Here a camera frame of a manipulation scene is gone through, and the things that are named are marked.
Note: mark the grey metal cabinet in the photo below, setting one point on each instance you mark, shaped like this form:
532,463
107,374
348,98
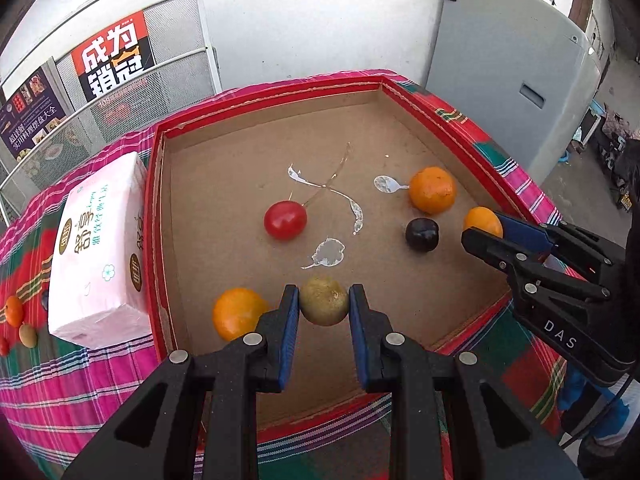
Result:
500,60

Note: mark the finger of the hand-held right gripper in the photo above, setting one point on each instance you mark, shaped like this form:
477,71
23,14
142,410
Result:
525,235
487,247

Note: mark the large orange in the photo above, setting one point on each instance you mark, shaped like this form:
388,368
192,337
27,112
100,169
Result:
432,190

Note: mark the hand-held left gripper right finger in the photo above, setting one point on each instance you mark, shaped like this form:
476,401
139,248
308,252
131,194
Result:
361,330

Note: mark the dark purple cookbook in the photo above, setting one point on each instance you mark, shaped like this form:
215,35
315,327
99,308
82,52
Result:
30,120

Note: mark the red green plaid tablecloth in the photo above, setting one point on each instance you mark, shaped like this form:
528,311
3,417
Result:
75,400

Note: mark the dark clutter pile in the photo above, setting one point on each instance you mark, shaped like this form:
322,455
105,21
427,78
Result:
622,160

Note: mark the orange with dark stem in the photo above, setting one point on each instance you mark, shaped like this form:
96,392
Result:
14,310

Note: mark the small orange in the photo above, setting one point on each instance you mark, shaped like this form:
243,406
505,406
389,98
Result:
480,220
237,312

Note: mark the pink white tissue pack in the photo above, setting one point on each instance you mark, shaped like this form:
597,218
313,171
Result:
95,260

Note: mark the white metal mesh rack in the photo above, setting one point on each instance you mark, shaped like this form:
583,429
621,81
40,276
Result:
175,25

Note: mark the round brown kiwi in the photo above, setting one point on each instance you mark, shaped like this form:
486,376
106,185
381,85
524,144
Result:
27,336
324,300

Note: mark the red cardboard box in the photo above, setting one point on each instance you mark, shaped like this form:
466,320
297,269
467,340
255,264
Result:
240,185

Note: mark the black red book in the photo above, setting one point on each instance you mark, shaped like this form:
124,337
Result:
112,60

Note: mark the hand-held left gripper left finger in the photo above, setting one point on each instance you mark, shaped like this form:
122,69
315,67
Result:
289,330

